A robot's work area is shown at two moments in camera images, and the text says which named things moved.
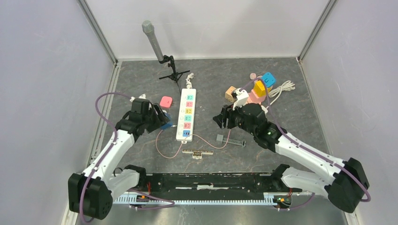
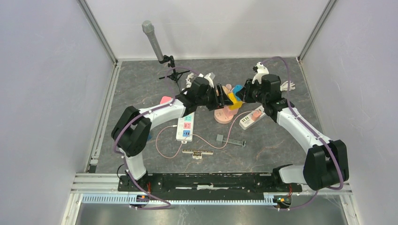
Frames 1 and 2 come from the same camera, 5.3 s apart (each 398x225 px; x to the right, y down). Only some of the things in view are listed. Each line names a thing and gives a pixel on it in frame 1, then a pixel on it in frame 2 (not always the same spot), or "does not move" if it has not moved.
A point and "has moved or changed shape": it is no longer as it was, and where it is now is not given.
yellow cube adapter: [259, 88] has moved or changed shape
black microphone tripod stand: [175, 76] does not move
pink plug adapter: [166, 101] does not move
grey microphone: [148, 28] does not move
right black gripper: [226, 112] -> [244, 93]
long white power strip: [186, 115] does not move
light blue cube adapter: [268, 79] has moved or changed shape
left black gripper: [160, 119] -> [220, 101]
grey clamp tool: [220, 138] does not move
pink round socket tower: [253, 98] has moved or changed shape
